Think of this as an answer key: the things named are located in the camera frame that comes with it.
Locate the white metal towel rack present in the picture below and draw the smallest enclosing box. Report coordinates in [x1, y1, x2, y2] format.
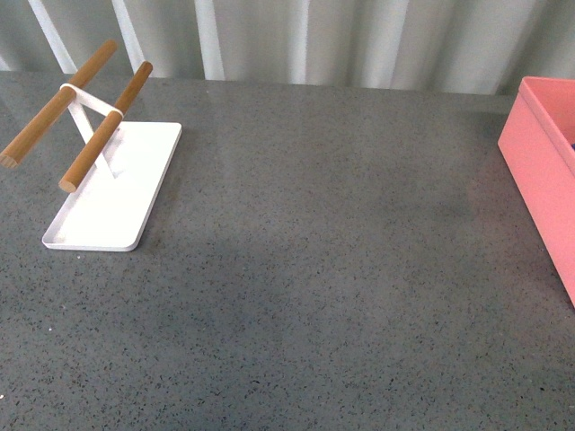
[41, 82, 183, 253]

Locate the right wooden rack rod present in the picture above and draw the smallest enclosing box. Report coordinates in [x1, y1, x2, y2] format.
[58, 61, 153, 193]

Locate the wooden rack rod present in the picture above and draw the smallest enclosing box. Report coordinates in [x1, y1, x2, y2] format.
[58, 61, 153, 193]
[1, 40, 118, 169]

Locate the white pleated curtain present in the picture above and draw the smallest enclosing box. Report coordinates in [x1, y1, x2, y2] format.
[1, 1, 574, 94]

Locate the pink plastic bin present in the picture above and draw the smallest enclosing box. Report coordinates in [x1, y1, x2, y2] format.
[498, 76, 574, 299]

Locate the left wooden rack rod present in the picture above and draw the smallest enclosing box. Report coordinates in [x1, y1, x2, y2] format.
[1, 40, 118, 169]

